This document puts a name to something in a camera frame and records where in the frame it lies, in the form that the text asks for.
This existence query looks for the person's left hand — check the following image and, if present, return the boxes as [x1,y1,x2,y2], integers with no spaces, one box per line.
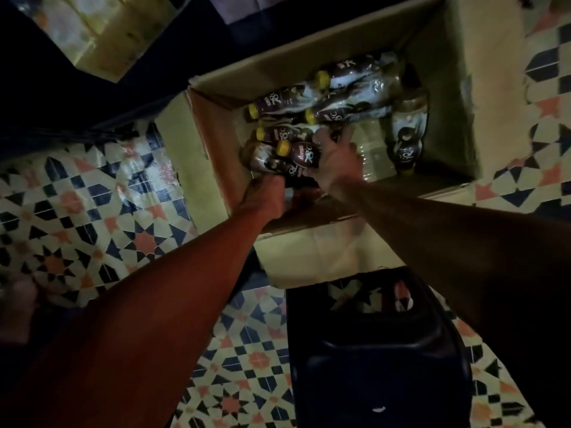
[238,174,289,231]

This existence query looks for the person's right hand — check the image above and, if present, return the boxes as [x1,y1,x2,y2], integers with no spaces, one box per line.
[307,127,368,196]

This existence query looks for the bottle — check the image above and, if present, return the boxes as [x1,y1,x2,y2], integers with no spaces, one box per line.
[275,140,324,179]
[243,140,285,179]

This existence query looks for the pile of bottles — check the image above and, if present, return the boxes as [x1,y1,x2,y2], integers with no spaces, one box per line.
[241,49,431,179]

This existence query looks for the brown cardboard box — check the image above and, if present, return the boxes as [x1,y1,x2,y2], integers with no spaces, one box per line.
[155,0,538,291]

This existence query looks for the person's right forearm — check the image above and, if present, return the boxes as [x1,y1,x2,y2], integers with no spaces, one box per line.
[334,177,571,407]

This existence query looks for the person's left forearm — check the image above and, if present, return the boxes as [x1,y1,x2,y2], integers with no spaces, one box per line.
[0,204,287,428]

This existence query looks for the stack of pink white boxes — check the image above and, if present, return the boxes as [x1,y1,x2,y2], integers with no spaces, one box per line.
[205,0,297,25]

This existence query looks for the black plastic stool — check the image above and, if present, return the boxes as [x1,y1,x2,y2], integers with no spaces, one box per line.
[284,266,475,428]

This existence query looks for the tissue packs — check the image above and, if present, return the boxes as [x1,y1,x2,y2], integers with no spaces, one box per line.
[34,0,194,84]

